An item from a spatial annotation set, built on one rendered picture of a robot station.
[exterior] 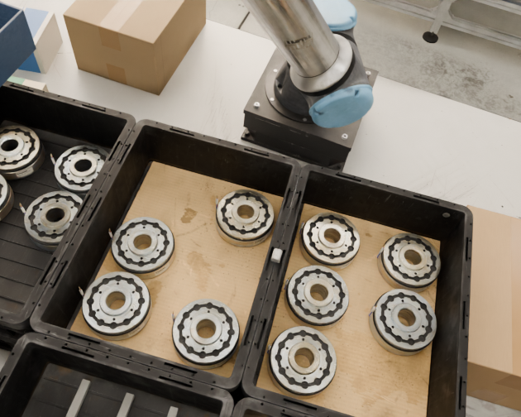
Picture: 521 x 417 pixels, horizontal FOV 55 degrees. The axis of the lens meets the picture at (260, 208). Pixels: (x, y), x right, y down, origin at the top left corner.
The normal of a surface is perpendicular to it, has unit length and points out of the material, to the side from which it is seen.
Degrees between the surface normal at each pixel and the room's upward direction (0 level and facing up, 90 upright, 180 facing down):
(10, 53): 91
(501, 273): 0
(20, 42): 91
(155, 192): 0
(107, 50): 90
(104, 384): 0
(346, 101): 98
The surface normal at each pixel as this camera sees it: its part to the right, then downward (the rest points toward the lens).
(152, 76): -0.33, 0.79
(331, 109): 0.21, 0.91
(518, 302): 0.10, -0.52
